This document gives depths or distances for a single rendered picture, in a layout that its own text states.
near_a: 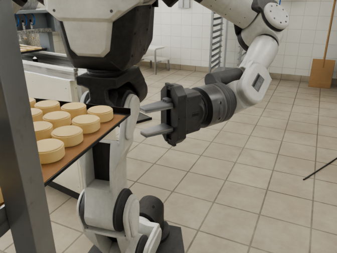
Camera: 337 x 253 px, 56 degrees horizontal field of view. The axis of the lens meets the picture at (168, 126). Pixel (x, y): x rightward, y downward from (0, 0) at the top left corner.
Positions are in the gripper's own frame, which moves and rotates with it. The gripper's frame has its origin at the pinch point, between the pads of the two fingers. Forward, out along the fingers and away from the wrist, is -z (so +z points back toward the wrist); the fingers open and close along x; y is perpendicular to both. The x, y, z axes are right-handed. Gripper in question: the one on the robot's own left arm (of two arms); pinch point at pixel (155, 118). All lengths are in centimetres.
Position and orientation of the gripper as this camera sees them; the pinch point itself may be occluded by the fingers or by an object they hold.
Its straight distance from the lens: 60.2
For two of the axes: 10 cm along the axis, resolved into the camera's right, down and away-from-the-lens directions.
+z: 7.9, -2.3, 5.6
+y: 6.1, 3.0, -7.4
